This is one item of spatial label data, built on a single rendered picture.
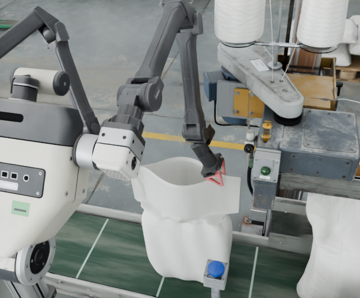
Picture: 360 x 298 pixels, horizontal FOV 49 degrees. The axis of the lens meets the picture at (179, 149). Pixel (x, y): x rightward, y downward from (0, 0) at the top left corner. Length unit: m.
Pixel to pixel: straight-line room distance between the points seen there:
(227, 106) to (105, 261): 1.04
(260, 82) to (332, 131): 0.28
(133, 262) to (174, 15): 1.30
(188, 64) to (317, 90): 0.47
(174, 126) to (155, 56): 2.44
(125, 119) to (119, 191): 2.01
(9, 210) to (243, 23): 0.87
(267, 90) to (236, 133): 2.16
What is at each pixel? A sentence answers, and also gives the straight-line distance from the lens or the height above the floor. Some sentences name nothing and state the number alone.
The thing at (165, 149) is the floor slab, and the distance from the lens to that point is 3.32.
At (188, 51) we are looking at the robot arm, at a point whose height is 1.51.
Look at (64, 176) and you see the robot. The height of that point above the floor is 1.42.
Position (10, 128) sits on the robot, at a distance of 1.11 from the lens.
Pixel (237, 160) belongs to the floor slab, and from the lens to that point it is 3.19.
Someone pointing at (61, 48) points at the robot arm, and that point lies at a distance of 1.57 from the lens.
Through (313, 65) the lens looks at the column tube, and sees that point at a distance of 1.62.
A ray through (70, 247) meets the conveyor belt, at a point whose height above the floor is 0.38.
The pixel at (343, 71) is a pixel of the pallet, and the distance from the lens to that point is 4.32.
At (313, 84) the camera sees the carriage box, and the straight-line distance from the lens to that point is 1.54.
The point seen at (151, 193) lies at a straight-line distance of 1.70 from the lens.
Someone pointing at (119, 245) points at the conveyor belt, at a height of 0.38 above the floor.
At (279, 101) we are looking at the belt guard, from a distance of 1.27.
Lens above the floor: 2.10
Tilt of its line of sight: 39 degrees down
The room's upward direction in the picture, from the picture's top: 4 degrees counter-clockwise
